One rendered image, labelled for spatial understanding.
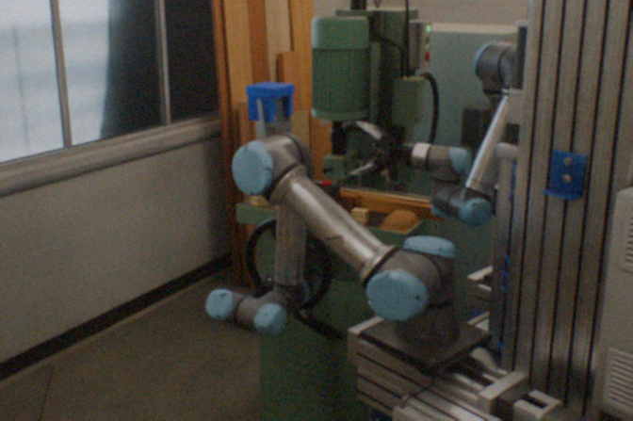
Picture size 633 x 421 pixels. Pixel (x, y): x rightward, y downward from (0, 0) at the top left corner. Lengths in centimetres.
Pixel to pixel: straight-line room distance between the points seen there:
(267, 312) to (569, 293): 69
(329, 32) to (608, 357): 120
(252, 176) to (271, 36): 249
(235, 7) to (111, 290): 152
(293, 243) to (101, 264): 183
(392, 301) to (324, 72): 93
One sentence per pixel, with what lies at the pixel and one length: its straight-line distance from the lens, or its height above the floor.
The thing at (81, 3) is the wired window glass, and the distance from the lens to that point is 340.
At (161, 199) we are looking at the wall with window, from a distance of 373.
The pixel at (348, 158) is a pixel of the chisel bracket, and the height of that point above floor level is 106.
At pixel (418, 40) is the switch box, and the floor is 142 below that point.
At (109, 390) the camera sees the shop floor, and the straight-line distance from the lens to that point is 320.
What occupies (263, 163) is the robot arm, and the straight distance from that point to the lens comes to 160.
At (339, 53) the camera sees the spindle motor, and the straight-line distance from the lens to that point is 223.
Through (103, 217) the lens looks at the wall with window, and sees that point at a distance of 349.
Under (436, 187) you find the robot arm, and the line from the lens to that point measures 203.
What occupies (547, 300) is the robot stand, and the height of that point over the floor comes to 94.
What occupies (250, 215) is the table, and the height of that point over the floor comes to 87.
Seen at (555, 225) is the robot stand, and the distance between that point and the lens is 164.
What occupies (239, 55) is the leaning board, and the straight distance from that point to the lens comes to 383.
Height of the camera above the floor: 163
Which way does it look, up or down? 16 degrees down
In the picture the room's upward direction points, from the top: straight up
